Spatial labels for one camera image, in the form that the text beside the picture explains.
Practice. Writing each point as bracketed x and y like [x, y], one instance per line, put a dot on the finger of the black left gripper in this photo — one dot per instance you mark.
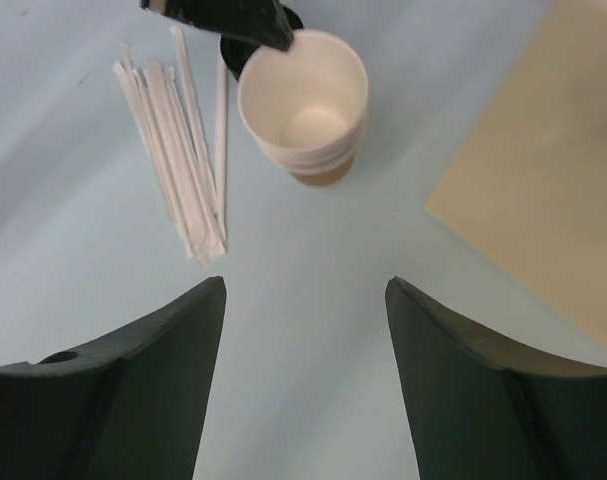
[259, 22]

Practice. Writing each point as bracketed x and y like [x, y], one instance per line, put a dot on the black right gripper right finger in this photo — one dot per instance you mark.
[481, 405]

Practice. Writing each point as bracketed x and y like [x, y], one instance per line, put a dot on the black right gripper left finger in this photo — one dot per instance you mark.
[130, 404]

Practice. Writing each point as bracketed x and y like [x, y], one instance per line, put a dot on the brown paper cup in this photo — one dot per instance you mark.
[307, 97]

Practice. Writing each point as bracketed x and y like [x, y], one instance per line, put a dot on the beige paper takeout bag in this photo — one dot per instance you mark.
[528, 188]

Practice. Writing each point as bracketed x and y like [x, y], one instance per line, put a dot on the stack of black lids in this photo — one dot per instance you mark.
[236, 53]

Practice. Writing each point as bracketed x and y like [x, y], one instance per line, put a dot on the paper-wrapped straw, separate long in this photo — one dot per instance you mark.
[194, 116]

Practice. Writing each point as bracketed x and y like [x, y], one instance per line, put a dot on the paper-wrapped straw, middle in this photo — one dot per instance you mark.
[183, 165]

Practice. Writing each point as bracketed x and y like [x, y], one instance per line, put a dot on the paper-wrapped straw, lowest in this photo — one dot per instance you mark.
[146, 122]

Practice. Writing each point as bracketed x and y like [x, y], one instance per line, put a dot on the stack of brown paper cups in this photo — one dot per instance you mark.
[320, 166]

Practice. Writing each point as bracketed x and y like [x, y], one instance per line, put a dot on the paper-wrapped straw, upper bundle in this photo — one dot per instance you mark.
[193, 160]

